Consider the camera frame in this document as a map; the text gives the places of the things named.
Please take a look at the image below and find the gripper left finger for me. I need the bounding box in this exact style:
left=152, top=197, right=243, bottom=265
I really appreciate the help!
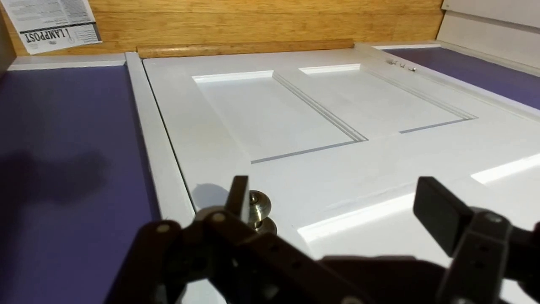
left=105, top=176, right=363, bottom=304

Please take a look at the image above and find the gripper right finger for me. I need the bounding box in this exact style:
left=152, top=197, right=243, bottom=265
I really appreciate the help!
left=413, top=176, right=540, bottom=304

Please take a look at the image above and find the printed paper sheet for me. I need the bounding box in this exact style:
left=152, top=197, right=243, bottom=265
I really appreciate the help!
left=1, top=0, right=103, bottom=55

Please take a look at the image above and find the white panelled door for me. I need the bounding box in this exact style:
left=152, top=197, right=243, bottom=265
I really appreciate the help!
left=142, top=44, right=540, bottom=304

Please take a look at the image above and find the brass door knob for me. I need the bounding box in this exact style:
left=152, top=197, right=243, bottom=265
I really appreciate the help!
left=247, top=190, right=278, bottom=235

